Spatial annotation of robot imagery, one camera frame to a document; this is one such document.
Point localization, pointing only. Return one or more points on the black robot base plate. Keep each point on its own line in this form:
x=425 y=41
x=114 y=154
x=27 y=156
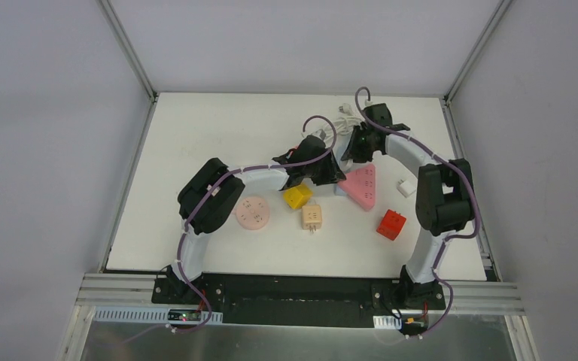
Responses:
x=297 y=301

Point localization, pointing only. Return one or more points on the red cube socket adapter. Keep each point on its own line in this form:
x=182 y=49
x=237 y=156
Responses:
x=391 y=225

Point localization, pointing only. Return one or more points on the white USB charger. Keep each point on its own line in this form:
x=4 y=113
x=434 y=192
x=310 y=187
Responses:
x=406 y=188

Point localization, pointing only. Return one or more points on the round pink socket base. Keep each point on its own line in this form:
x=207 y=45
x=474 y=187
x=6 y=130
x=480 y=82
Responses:
x=252 y=213

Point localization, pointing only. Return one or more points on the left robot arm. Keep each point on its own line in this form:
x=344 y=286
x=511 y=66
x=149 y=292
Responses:
x=209 y=198

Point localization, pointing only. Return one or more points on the pink triangular power socket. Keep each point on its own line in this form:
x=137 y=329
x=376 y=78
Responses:
x=360 y=186

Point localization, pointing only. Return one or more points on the white plug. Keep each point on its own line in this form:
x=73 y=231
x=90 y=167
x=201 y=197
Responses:
x=346 y=164

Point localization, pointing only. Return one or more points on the beige cube socket adapter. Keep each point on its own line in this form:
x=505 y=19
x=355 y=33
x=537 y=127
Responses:
x=311 y=217

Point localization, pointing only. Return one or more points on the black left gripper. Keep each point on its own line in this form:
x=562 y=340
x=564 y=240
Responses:
x=330 y=166

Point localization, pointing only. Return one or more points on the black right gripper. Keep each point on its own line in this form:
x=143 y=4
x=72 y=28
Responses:
x=360 y=147

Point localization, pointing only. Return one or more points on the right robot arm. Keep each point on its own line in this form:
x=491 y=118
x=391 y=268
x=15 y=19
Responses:
x=443 y=204

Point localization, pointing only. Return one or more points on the yellow cube socket adapter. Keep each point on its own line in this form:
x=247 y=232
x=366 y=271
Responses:
x=298 y=196

